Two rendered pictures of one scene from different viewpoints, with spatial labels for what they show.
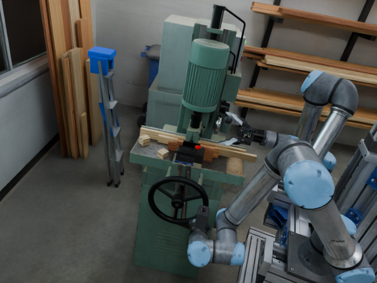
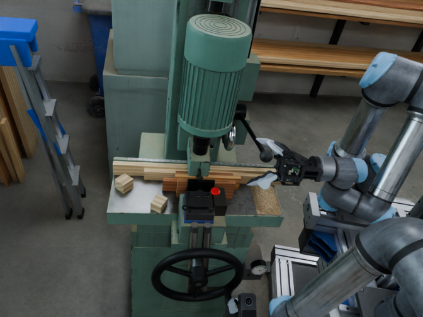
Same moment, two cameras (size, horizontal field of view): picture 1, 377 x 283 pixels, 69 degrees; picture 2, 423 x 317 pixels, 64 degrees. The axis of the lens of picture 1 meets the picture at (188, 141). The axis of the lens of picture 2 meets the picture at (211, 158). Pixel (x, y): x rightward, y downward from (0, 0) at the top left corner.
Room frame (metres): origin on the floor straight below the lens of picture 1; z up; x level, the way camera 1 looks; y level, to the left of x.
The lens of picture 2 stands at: (0.42, 0.17, 1.77)
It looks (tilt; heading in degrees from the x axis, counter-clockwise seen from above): 40 degrees down; 345
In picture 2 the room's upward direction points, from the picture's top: 11 degrees clockwise
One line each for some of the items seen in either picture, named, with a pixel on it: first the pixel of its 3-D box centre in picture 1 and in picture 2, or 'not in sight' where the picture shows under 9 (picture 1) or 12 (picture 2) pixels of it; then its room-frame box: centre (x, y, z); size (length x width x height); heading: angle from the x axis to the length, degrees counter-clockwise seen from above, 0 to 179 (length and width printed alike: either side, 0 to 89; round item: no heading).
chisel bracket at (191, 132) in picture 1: (193, 132); (198, 157); (1.33, -0.02, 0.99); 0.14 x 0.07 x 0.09; 178
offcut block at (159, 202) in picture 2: (162, 153); (158, 203); (1.18, 0.12, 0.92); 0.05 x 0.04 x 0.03; 149
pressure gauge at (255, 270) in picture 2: not in sight; (258, 267); (1.09, -0.27, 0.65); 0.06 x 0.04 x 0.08; 88
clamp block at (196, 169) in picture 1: (187, 165); (200, 218); (1.11, -0.02, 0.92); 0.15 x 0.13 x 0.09; 88
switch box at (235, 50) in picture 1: (236, 50); (245, 17); (1.62, -0.17, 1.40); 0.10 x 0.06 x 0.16; 178
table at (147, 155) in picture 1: (187, 163); (197, 207); (1.20, -0.02, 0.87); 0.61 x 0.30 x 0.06; 88
